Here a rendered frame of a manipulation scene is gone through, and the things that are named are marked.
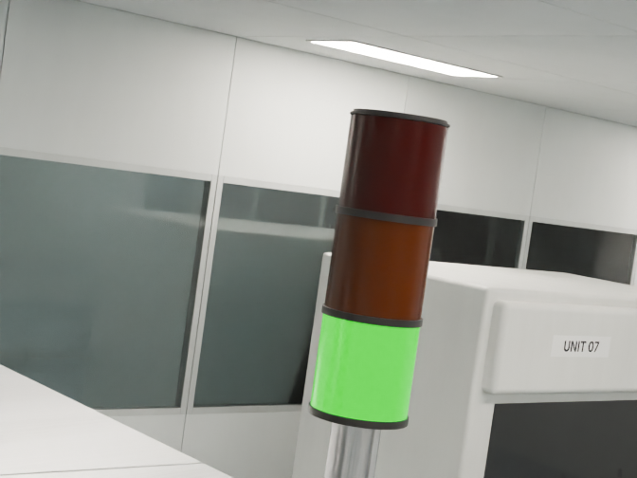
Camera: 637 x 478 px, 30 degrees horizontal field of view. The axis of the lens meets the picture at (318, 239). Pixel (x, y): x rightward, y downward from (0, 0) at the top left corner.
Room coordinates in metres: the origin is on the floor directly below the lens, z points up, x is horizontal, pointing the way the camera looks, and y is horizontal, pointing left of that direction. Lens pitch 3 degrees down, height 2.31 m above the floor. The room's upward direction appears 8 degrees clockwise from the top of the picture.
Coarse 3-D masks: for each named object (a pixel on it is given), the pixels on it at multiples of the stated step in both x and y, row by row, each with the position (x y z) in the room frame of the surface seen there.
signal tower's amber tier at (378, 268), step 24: (336, 240) 0.58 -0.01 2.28; (360, 240) 0.57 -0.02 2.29; (384, 240) 0.57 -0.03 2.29; (408, 240) 0.57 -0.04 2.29; (336, 264) 0.58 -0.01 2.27; (360, 264) 0.57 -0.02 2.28; (384, 264) 0.57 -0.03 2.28; (408, 264) 0.57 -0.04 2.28; (336, 288) 0.58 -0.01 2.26; (360, 288) 0.57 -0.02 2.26; (384, 288) 0.57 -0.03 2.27; (408, 288) 0.57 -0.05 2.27; (360, 312) 0.57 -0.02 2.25; (384, 312) 0.57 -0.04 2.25; (408, 312) 0.57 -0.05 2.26
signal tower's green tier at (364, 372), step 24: (336, 336) 0.57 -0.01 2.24; (360, 336) 0.57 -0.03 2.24; (384, 336) 0.57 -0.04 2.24; (408, 336) 0.57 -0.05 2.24; (336, 360) 0.57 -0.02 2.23; (360, 360) 0.57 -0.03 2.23; (384, 360) 0.57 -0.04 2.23; (408, 360) 0.58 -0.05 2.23; (336, 384) 0.57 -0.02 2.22; (360, 384) 0.57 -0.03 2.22; (384, 384) 0.57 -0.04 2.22; (408, 384) 0.58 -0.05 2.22; (336, 408) 0.57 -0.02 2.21; (360, 408) 0.57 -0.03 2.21; (384, 408) 0.57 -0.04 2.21; (408, 408) 0.59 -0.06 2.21
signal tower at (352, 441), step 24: (432, 120) 0.57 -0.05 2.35; (360, 216) 0.57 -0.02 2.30; (384, 216) 0.57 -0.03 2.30; (408, 216) 0.57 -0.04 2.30; (336, 312) 0.57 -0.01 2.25; (312, 408) 0.58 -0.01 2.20; (336, 432) 0.58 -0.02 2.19; (360, 432) 0.58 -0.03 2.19; (336, 456) 0.58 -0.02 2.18; (360, 456) 0.58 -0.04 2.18
